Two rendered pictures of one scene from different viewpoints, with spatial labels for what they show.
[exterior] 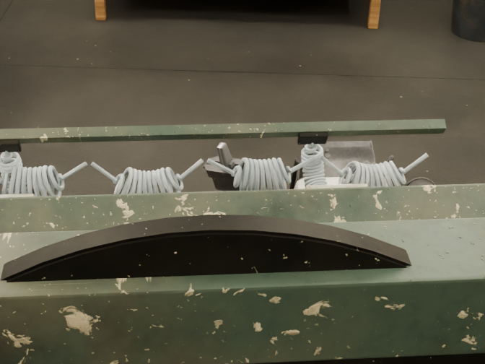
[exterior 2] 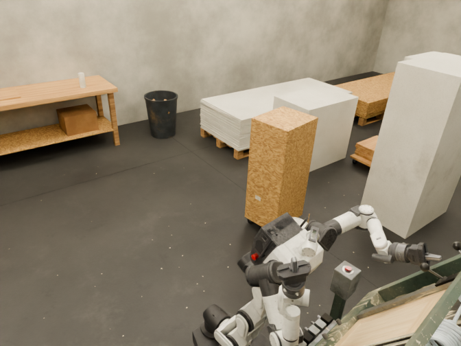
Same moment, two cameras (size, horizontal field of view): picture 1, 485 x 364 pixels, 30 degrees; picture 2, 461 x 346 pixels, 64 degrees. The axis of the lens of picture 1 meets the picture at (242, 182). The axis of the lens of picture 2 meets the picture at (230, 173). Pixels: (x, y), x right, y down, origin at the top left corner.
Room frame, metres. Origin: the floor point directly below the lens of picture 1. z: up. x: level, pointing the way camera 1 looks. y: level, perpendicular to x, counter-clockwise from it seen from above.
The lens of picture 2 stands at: (1.20, 0.84, 2.54)
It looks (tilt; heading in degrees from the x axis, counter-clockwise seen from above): 30 degrees down; 322
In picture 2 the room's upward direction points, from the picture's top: 2 degrees clockwise
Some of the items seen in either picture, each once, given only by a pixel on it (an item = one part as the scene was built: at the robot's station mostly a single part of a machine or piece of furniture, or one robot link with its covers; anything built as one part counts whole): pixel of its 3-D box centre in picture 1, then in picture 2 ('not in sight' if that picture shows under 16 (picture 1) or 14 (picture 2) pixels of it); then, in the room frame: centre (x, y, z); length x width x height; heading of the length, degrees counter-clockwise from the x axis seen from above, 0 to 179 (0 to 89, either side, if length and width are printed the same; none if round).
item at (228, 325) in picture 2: not in sight; (233, 335); (2.45, -0.25, 0.28); 0.21 x 0.20 x 0.13; 6
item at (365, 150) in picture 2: not in sight; (377, 155); (3.65, -3.81, 0.15); 0.61 x 0.51 x 0.31; 90
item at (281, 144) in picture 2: not in sight; (278, 174); (3.49, -1.61, 0.63); 0.50 x 0.42 x 1.25; 99
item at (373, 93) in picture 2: not in sight; (381, 95); (5.14, -6.12, 0.22); 2.46 x 1.04 x 0.44; 90
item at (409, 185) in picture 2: not in sight; (424, 145); (2.76, -3.05, 0.88); 0.90 x 0.60 x 1.75; 90
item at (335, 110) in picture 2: not in sight; (311, 128); (4.36, -3.11, 0.48); 1.00 x 0.64 x 0.95; 90
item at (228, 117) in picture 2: not in sight; (278, 113); (5.36, -3.42, 0.31); 2.46 x 1.04 x 0.63; 90
